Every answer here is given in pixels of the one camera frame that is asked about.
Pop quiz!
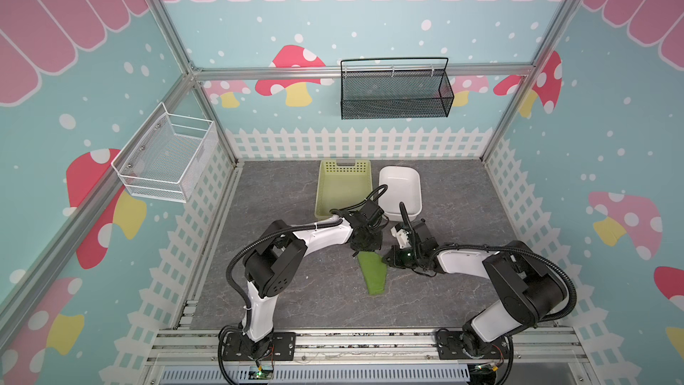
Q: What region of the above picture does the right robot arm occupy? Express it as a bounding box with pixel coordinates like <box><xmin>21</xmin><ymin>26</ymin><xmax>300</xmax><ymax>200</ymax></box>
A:
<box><xmin>382</xmin><ymin>202</ymin><xmax>577</xmax><ymax>359</ymax></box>

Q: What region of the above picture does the green paper napkin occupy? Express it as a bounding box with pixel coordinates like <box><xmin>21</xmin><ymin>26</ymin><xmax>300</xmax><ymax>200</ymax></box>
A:
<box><xmin>357</xmin><ymin>251</ymin><xmax>388</xmax><ymax>296</ymax></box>

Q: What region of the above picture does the white wire mesh basket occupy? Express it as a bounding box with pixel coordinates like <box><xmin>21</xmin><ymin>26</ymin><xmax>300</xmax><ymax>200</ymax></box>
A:
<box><xmin>112</xmin><ymin>103</ymin><xmax>218</xmax><ymax>203</ymax></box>

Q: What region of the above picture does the black wire mesh basket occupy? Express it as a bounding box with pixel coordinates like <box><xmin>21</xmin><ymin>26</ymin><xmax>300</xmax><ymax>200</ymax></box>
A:
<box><xmin>340</xmin><ymin>57</ymin><xmax>455</xmax><ymax>120</ymax></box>

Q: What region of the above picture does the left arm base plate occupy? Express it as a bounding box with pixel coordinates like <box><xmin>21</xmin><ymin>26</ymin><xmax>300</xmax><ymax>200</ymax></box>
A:
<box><xmin>221</xmin><ymin>331</ymin><xmax>297</xmax><ymax>362</ymax></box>

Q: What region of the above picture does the aluminium mounting rail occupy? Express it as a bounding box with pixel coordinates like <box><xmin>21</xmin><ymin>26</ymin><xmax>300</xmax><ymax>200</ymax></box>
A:
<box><xmin>139</xmin><ymin>327</ymin><xmax>600</xmax><ymax>384</ymax></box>

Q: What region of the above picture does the white plastic tub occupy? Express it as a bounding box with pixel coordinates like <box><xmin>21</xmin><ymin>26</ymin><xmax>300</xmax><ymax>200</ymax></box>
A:
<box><xmin>379</xmin><ymin>166</ymin><xmax>422</xmax><ymax>222</ymax></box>

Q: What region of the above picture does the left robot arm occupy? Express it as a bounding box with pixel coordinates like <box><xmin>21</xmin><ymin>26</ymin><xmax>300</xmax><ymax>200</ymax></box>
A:
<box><xmin>226</xmin><ymin>185</ymin><xmax>389</xmax><ymax>353</ymax></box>

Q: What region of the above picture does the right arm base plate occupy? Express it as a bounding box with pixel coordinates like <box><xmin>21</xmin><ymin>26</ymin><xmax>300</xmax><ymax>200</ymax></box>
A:
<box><xmin>434</xmin><ymin>328</ymin><xmax>511</xmax><ymax>361</ymax></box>

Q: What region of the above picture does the green perforated plastic basket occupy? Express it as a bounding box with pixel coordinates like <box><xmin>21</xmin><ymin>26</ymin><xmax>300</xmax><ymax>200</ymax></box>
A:
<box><xmin>315</xmin><ymin>159</ymin><xmax>373</xmax><ymax>220</ymax></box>

